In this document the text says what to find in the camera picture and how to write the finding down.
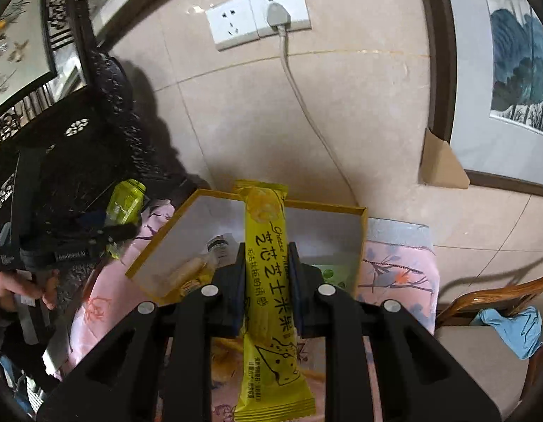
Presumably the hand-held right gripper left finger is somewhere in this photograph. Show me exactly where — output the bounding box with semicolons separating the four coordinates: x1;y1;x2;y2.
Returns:
36;242;248;422

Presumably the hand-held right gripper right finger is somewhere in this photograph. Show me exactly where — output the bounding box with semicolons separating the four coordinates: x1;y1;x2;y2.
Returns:
289;241;503;422

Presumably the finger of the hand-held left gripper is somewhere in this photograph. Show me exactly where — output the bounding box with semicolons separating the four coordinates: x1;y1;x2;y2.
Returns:
80;222;139;251

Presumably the lime green snack packet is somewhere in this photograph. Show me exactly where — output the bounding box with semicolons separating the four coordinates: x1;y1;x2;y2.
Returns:
105;179;146;260

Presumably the yellow stick snack packet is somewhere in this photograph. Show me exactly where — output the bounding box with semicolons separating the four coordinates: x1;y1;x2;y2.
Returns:
233;179;316;422

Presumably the yellow cardboard box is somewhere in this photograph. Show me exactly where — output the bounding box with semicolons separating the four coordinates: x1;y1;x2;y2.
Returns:
125;188;369;308

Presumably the person's left hand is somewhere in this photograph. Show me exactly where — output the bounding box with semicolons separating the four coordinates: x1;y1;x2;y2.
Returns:
0;266;61;313

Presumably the green apple-print snack packet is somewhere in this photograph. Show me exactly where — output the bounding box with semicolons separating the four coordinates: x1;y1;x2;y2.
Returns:
311;264;349;288

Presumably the clear candy packet round label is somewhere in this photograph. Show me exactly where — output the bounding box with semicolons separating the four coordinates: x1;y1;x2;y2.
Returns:
204;234;232;269

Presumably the dark carved wooden cabinet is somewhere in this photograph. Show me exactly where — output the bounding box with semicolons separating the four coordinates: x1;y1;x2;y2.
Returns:
0;0;210;247

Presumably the pink floral tablecloth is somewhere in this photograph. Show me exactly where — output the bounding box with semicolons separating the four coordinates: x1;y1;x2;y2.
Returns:
56;200;439;422

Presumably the wooden chair with grey cushion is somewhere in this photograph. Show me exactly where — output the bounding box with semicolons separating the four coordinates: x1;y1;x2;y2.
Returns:
434;273;543;422

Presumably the framed bird painting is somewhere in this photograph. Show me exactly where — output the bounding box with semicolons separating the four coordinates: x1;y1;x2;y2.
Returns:
0;0;58;117

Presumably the cardboard corner protector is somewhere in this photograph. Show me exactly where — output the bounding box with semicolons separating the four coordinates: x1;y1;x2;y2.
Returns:
418;127;470;190

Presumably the blue cloth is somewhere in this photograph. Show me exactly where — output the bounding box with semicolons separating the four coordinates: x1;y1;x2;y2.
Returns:
469;305;543;361

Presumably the framed lotus painting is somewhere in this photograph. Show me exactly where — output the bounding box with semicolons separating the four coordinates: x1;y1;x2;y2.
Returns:
414;0;543;198

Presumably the grey power cable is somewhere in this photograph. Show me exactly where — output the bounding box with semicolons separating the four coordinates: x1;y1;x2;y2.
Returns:
266;2;362;207

